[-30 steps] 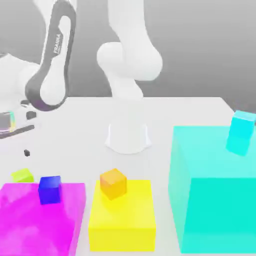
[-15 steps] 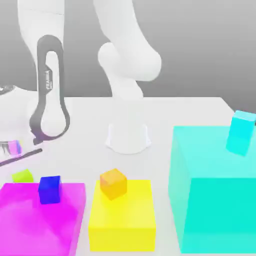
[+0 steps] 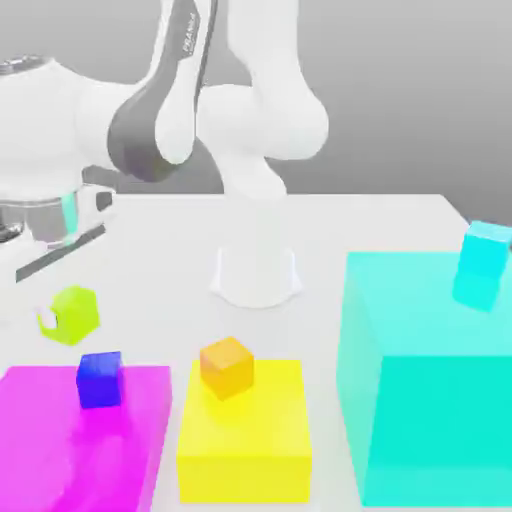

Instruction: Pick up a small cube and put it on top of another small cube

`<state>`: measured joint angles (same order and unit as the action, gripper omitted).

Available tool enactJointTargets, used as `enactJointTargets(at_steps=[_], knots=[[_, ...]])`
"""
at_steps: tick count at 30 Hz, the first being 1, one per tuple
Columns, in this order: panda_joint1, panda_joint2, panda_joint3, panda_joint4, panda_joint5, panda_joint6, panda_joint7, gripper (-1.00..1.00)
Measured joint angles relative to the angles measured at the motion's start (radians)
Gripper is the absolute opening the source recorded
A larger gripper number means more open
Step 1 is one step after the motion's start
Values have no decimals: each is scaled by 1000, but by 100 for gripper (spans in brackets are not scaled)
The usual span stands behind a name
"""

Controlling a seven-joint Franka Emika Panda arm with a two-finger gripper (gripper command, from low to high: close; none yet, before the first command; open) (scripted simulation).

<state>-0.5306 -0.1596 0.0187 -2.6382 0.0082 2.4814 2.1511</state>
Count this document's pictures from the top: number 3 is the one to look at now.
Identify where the large yellow box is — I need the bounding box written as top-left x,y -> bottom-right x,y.
175,358 -> 314,505

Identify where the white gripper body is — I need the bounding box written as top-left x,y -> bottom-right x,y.
0,222 -> 110,302

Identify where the small orange cube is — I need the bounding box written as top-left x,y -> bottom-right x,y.
199,336 -> 256,402

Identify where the large magenta box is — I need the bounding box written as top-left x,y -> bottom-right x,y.
0,364 -> 174,512

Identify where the small blue cube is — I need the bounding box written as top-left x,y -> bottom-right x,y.
75,350 -> 125,410

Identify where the small lime cube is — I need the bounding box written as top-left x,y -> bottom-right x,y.
36,284 -> 102,348

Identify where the large turquoise box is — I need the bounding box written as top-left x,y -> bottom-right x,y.
335,250 -> 512,509

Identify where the small cyan cube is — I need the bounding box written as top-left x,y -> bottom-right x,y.
451,219 -> 512,314

